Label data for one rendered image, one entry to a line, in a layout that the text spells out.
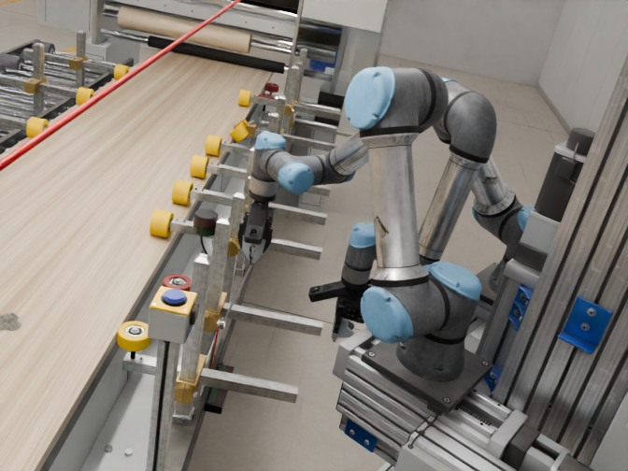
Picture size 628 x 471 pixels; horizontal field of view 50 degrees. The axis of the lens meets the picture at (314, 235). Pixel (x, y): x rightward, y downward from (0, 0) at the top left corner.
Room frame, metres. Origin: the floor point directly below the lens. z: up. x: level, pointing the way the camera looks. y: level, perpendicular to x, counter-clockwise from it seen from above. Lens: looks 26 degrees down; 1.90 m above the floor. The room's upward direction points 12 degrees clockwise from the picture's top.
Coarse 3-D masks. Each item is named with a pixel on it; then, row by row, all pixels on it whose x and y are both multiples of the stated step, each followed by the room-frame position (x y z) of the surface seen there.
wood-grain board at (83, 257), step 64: (192, 64) 3.88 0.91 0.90; (64, 128) 2.49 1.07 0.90; (128, 128) 2.64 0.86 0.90; (192, 128) 2.80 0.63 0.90; (0, 192) 1.86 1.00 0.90; (64, 192) 1.95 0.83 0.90; (128, 192) 2.04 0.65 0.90; (0, 256) 1.50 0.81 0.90; (64, 256) 1.56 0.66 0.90; (128, 256) 1.63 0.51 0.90; (64, 320) 1.29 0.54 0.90; (128, 320) 1.37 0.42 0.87; (0, 384) 1.04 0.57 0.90; (64, 384) 1.07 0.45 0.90; (0, 448) 0.88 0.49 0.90
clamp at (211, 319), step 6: (222, 294) 1.58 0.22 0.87; (222, 300) 1.56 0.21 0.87; (222, 306) 1.53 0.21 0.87; (210, 312) 1.49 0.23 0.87; (216, 312) 1.49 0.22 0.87; (210, 318) 1.46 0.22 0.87; (216, 318) 1.48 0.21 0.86; (204, 324) 1.46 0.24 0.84; (210, 324) 1.46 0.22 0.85; (216, 324) 1.47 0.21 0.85; (204, 330) 1.46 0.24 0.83; (210, 330) 1.46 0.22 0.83
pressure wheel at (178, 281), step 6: (168, 276) 1.56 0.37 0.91; (174, 276) 1.57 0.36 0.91; (180, 276) 1.58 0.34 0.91; (168, 282) 1.53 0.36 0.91; (174, 282) 1.54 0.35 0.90; (180, 282) 1.55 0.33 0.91; (186, 282) 1.55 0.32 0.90; (174, 288) 1.51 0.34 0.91; (180, 288) 1.52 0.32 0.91; (186, 288) 1.52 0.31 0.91
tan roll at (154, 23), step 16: (112, 16) 4.08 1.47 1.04; (128, 16) 4.04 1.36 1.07; (144, 16) 4.05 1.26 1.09; (160, 16) 4.07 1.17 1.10; (144, 32) 4.08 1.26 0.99; (160, 32) 4.05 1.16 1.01; (176, 32) 4.04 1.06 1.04; (208, 32) 4.05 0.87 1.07; (224, 32) 4.06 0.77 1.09; (240, 32) 4.09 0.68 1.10; (224, 48) 4.07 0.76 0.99; (240, 48) 4.05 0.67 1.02; (272, 48) 4.09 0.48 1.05
